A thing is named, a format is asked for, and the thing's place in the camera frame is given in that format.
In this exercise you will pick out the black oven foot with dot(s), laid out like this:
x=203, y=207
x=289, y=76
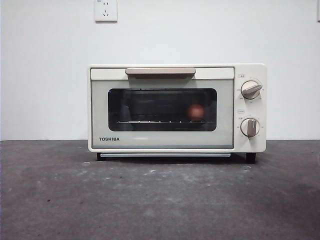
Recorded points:
x=250, y=158
x=98, y=157

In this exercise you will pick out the cream Toshiba toaster oven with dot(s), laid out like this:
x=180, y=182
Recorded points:
x=250, y=72

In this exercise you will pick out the silver oven crumb tray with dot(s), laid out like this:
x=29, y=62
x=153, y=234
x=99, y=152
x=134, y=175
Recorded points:
x=165, y=155

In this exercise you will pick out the white wall socket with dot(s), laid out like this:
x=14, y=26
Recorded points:
x=106, y=11

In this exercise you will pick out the brown egg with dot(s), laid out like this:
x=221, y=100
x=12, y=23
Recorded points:
x=195, y=111

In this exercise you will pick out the large cream temperature knob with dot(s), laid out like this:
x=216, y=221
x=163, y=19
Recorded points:
x=250, y=90

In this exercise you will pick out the small cream timer knob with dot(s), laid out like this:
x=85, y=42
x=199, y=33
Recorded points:
x=250, y=127

